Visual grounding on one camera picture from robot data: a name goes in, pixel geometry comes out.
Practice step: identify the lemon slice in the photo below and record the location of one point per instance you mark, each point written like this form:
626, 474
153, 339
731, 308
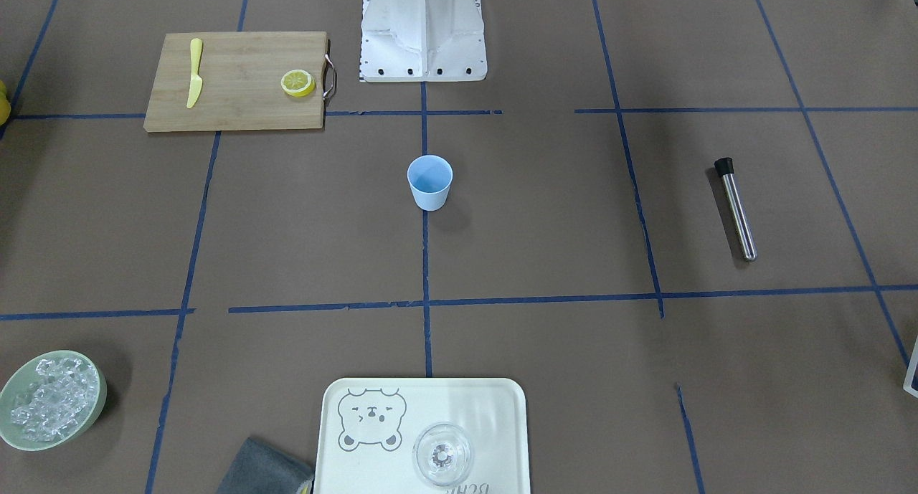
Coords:
298, 83

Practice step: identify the steel muddler black tip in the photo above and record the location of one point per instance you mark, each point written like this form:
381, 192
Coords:
725, 170

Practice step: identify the light blue cup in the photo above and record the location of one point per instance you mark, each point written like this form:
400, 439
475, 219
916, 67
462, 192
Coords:
430, 178

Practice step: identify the yellow whole lemon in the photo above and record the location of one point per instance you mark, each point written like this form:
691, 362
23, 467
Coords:
5, 105

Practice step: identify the cream bear tray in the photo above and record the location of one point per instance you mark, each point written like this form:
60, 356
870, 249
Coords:
369, 427

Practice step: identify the clear wine glass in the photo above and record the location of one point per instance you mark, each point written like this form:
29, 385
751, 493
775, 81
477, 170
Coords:
443, 455

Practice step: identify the wooden cutting board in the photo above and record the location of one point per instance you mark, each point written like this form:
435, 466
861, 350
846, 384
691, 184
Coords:
241, 74

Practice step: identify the yellow plastic knife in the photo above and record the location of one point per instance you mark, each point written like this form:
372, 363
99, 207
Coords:
195, 80

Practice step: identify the grey folded cloth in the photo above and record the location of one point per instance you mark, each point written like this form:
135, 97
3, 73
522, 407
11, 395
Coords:
261, 468

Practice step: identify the green bowl of ice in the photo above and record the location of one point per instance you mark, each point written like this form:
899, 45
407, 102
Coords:
51, 400

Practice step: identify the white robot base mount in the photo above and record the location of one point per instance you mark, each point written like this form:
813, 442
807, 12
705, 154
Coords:
422, 41

